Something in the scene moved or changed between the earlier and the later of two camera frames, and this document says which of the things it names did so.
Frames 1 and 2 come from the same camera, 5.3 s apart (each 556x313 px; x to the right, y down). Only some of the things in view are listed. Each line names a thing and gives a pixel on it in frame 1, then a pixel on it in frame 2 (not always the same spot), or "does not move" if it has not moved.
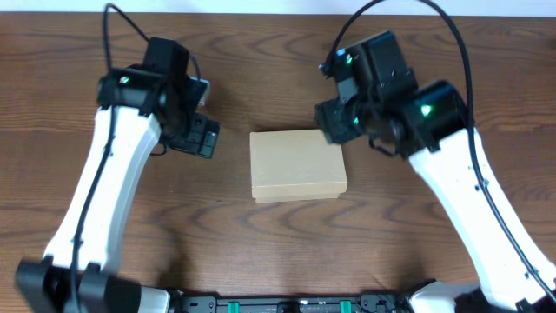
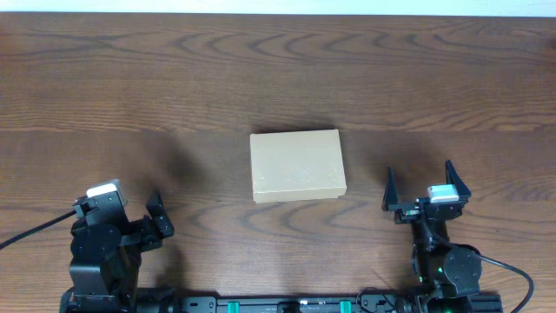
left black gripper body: x=200 y=138 to x=148 y=228
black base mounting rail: x=301 y=304 does not move
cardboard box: x=295 y=165 does not move
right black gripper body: x=332 y=123 to x=420 y=209
